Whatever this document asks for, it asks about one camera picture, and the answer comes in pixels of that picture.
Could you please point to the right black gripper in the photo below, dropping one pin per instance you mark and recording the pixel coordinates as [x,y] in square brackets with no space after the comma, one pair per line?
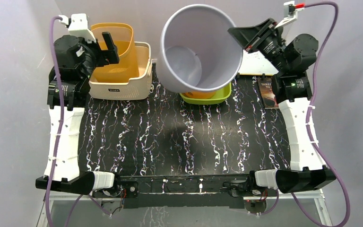
[248,36]

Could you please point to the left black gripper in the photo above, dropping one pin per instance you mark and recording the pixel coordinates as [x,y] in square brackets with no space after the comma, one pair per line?
[107,56]

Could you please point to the yellow slatted waste basket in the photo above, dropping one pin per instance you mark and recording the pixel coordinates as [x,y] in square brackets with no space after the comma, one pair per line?
[123,38]

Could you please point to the cream perforated storage basket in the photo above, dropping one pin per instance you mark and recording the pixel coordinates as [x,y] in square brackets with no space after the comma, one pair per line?
[136,88]

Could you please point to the grey plastic bucket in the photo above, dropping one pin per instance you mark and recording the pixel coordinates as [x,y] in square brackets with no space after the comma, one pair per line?
[196,51]

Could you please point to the orange plastic bucket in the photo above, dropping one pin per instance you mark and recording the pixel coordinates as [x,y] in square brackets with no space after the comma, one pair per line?
[198,95]

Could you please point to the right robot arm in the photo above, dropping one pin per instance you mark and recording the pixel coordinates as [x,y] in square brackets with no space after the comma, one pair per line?
[308,170]

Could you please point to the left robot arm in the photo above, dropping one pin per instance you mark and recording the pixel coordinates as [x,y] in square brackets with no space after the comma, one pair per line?
[67,101]

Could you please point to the dark book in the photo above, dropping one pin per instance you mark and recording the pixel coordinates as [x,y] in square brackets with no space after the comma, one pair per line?
[266,92]

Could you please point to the green plastic tray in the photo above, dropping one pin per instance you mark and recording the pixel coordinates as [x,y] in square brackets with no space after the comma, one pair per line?
[211,98]

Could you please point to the black marbled table mat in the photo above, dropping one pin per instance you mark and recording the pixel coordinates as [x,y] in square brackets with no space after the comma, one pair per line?
[163,135]

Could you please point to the small whiteboard yellow frame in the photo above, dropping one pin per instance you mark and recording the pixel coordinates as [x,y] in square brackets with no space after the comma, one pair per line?
[256,64]

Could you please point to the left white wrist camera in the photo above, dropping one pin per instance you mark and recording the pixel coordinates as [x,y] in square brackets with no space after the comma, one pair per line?
[78,25]

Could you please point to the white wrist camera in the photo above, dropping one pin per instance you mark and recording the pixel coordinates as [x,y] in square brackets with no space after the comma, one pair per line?
[78,25]
[291,10]

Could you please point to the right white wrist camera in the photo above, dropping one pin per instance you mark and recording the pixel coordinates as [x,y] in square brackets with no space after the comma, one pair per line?
[291,10]

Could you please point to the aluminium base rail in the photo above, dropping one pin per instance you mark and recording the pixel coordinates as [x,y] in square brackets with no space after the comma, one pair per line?
[186,210]

